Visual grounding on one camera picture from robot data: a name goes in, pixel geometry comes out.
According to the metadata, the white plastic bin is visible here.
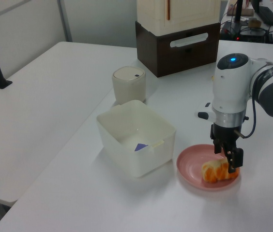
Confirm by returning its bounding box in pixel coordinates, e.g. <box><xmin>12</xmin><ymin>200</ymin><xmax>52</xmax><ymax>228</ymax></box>
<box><xmin>96</xmin><ymin>100</ymin><xmax>177</xmax><ymax>179</ymax></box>

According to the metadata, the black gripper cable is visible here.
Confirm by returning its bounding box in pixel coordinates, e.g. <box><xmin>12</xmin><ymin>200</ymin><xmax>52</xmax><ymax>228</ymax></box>
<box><xmin>238</xmin><ymin>96</ymin><xmax>258</xmax><ymax>140</ymax></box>

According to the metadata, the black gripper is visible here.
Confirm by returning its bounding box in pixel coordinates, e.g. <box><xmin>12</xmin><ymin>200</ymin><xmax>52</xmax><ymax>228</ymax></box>
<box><xmin>210</xmin><ymin>123</ymin><xmax>244</xmax><ymax>174</ymax></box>

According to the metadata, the black monitor stand pole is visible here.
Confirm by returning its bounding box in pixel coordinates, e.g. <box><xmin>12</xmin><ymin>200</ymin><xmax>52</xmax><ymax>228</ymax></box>
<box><xmin>233</xmin><ymin>0</ymin><xmax>244</xmax><ymax>24</ymax></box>

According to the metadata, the small beige trash can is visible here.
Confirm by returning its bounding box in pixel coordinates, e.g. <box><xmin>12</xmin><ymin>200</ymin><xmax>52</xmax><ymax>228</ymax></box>
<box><xmin>112</xmin><ymin>66</ymin><xmax>148</xmax><ymax>105</ymax></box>

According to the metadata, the cream storage box with handles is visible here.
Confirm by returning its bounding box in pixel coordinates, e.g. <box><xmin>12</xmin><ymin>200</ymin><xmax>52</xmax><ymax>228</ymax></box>
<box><xmin>136</xmin><ymin>0</ymin><xmax>221</xmax><ymax>37</ymax></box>

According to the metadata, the black device with red light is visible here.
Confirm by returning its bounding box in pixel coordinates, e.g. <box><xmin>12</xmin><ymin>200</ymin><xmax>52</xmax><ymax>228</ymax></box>
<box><xmin>220</xmin><ymin>20</ymin><xmax>269</xmax><ymax>42</ymax></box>

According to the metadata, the brown tape roll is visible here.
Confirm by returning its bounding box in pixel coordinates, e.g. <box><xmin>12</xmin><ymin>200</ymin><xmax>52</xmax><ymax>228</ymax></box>
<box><xmin>247</xmin><ymin>18</ymin><xmax>262</xmax><ymax>28</ymax></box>

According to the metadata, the grey partition post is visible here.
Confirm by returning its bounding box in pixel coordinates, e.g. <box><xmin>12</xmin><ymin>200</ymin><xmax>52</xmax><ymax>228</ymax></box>
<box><xmin>56</xmin><ymin>0</ymin><xmax>73</xmax><ymax>42</ymax></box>

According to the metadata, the dark brown drawer box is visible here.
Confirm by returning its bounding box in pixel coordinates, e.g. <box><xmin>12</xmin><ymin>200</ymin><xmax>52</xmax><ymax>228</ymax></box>
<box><xmin>135</xmin><ymin>20</ymin><xmax>221</xmax><ymax>78</ymax></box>

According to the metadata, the pink plate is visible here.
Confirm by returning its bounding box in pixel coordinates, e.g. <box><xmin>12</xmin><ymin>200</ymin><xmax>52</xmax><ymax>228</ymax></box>
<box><xmin>176</xmin><ymin>144</ymin><xmax>241</xmax><ymax>192</ymax></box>

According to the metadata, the black keyboard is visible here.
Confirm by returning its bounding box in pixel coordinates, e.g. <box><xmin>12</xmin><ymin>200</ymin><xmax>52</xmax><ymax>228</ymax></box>
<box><xmin>257</xmin><ymin>6</ymin><xmax>273</xmax><ymax>26</ymax></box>

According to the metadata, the purple card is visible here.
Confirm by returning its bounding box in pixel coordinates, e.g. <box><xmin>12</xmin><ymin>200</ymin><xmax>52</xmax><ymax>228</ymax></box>
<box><xmin>134</xmin><ymin>143</ymin><xmax>150</xmax><ymax>153</ymax></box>

